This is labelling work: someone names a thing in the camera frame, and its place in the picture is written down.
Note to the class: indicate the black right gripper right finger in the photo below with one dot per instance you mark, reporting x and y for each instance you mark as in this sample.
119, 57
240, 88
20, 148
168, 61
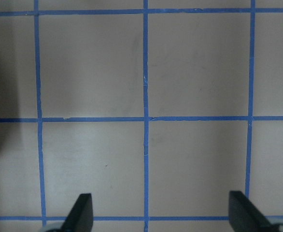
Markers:
244, 216

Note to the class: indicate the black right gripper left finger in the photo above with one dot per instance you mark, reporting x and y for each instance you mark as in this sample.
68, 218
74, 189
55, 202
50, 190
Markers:
80, 218

